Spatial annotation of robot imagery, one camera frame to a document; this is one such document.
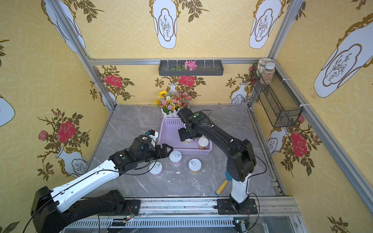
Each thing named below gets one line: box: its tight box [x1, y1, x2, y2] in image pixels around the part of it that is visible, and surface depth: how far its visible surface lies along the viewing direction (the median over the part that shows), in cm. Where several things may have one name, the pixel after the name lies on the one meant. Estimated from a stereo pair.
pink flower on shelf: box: [182, 60, 198, 71], surface depth 90 cm
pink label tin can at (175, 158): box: [169, 150, 183, 167], surface depth 88 cm
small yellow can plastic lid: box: [198, 137, 210, 150], surface depth 92 cm
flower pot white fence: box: [154, 90, 193, 118], surface depth 103 cm
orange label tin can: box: [187, 158, 203, 175], surface depth 85 cm
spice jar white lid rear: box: [256, 57, 274, 77], surface depth 87 cm
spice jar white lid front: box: [261, 62, 276, 85], surface depth 82 cm
